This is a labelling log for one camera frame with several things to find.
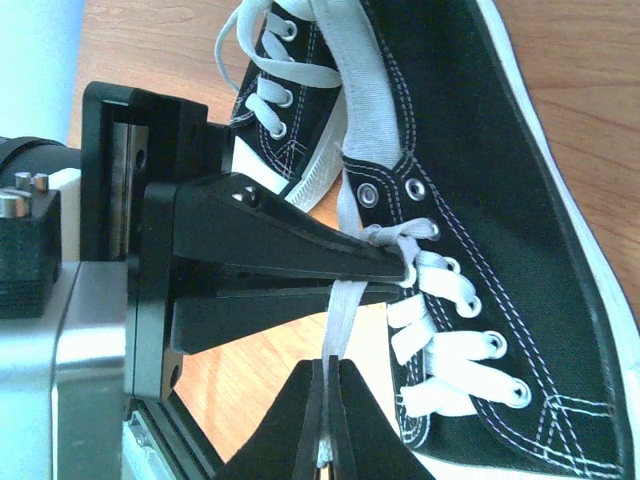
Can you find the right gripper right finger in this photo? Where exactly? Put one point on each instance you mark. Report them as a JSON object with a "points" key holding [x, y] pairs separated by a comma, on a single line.
{"points": [[363, 443]]}

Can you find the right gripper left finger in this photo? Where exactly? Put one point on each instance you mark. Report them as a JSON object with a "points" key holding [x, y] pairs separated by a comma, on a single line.
{"points": [[286, 443]]}

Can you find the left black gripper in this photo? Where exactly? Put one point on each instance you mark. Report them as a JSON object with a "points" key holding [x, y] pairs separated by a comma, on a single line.
{"points": [[139, 150]]}

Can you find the white shoelace of sneaker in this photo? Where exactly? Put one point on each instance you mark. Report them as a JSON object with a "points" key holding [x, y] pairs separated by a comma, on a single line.
{"points": [[460, 378], [261, 34]]}

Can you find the black sneaker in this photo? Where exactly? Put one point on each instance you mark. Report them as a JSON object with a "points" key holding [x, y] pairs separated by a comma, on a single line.
{"points": [[302, 166], [439, 80]]}

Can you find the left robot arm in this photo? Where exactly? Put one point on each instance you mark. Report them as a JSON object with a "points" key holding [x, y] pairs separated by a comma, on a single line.
{"points": [[41, 204]]}

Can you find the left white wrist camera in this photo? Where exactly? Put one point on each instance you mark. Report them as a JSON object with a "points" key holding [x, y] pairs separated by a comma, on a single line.
{"points": [[64, 413]]}

